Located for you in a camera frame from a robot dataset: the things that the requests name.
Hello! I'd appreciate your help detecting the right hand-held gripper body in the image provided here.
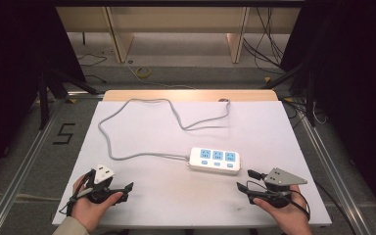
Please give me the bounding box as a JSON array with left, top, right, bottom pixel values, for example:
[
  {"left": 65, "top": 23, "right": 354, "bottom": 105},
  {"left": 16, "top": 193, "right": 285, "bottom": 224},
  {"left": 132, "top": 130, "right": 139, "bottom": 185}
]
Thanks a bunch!
[{"left": 259, "top": 166, "right": 308, "bottom": 210}]

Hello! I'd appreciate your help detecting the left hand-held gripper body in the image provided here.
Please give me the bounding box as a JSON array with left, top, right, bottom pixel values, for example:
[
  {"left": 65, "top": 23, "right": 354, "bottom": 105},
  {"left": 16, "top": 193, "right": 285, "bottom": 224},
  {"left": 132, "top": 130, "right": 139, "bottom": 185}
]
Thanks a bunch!
[{"left": 83, "top": 164, "right": 125, "bottom": 206}]

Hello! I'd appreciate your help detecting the person's right hand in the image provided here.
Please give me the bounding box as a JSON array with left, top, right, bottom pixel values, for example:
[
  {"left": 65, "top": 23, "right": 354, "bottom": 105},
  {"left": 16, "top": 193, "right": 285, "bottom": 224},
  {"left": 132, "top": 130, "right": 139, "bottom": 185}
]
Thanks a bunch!
[{"left": 252, "top": 184, "right": 313, "bottom": 235}]

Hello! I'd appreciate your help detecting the person's left hand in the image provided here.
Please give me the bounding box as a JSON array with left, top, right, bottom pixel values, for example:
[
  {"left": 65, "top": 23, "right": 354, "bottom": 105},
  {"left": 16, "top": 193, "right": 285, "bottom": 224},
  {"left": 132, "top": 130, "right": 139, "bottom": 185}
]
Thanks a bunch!
[{"left": 70, "top": 174, "right": 125, "bottom": 235}]

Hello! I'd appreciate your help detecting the white power strip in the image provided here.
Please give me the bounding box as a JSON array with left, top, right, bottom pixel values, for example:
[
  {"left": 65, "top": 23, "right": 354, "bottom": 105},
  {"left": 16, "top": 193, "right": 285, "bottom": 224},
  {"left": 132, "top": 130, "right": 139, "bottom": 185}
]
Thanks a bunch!
[{"left": 186, "top": 146, "right": 243, "bottom": 176}]

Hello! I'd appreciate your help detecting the white table mat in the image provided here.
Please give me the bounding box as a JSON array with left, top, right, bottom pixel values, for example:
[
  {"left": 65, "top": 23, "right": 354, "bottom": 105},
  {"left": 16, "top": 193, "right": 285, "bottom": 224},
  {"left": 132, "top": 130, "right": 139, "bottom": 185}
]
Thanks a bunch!
[{"left": 51, "top": 99, "right": 333, "bottom": 229}]

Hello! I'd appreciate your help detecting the black tape floor mark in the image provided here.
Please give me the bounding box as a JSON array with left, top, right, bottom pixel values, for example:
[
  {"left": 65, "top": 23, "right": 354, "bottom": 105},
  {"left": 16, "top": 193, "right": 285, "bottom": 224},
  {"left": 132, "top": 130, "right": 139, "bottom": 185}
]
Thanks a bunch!
[{"left": 52, "top": 122, "right": 77, "bottom": 146}]

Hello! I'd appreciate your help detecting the black metal stand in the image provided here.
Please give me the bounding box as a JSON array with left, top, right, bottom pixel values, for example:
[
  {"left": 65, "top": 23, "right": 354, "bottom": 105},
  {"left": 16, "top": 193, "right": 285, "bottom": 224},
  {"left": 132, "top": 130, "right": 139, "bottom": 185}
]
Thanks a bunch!
[
  {"left": 259, "top": 60, "right": 319, "bottom": 128},
  {"left": 37, "top": 64, "right": 100, "bottom": 131}
]

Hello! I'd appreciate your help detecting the wooden table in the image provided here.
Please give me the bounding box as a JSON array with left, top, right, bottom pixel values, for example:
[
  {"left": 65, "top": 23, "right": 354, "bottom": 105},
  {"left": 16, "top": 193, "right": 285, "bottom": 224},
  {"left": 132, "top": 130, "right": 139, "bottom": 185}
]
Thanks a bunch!
[{"left": 102, "top": 89, "right": 280, "bottom": 103}]

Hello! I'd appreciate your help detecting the yellow tape roll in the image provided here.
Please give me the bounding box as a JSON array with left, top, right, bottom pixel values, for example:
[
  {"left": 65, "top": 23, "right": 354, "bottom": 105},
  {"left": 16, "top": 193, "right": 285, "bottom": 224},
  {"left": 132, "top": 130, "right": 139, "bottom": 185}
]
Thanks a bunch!
[{"left": 134, "top": 66, "right": 153, "bottom": 79}]

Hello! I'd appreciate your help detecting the dark curtain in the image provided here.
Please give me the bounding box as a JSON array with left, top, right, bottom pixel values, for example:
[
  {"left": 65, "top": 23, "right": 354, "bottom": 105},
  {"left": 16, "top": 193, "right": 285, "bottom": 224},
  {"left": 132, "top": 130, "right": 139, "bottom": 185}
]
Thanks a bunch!
[
  {"left": 0, "top": 0, "right": 87, "bottom": 190},
  {"left": 279, "top": 0, "right": 376, "bottom": 226}
]

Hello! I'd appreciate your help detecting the grey power strip cable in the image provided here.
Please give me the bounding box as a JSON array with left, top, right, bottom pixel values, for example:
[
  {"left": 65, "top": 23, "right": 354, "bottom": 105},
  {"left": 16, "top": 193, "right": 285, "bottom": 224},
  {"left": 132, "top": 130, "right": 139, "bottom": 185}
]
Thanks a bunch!
[{"left": 97, "top": 97, "right": 232, "bottom": 163}]

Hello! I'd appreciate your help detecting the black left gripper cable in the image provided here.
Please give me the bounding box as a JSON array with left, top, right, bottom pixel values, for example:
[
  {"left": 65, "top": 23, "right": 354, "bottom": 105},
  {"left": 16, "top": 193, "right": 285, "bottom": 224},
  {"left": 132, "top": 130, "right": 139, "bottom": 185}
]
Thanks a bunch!
[{"left": 58, "top": 168, "right": 96, "bottom": 217}]

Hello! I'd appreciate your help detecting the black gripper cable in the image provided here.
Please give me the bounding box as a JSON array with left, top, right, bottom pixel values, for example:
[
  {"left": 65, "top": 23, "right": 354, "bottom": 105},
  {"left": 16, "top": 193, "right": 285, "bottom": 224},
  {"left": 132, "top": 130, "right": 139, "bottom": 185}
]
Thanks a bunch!
[
  {"left": 245, "top": 178, "right": 357, "bottom": 235},
  {"left": 58, "top": 168, "right": 96, "bottom": 217}
]

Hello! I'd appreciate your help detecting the aluminium floor rail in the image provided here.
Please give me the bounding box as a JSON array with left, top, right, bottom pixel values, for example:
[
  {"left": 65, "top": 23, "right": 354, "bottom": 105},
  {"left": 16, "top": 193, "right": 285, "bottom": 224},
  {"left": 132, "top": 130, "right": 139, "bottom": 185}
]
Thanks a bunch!
[
  {"left": 293, "top": 104, "right": 373, "bottom": 235},
  {"left": 0, "top": 97, "right": 70, "bottom": 235}
]

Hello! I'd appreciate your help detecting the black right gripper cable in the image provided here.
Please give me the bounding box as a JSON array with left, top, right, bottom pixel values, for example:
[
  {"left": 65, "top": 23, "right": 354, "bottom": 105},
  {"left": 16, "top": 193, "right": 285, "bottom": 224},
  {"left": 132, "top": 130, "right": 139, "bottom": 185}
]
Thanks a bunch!
[{"left": 245, "top": 178, "right": 357, "bottom": 235}]

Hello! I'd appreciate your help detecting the white floor cable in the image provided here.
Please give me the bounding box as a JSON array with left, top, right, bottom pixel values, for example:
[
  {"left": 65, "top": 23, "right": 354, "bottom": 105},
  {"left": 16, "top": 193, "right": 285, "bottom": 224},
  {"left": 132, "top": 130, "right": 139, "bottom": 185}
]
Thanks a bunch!
[{"left": 124, "top": 60, "right": 198, "bottom": 90}]

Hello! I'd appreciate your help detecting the thin black floor cable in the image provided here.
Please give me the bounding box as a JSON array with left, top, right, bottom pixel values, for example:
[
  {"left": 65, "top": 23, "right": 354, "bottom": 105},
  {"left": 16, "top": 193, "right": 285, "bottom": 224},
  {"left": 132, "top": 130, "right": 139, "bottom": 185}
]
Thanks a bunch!
[{"left": 75, "top": 52, "right": 110, "bottom": 84}]

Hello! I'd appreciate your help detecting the bundle of black floor cables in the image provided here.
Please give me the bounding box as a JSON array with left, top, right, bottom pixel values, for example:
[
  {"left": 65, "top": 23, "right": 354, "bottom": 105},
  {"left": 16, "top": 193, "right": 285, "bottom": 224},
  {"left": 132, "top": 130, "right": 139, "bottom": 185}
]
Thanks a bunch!
[{"left": 242, "top": 6, "right": 287, "bottom": 76}]

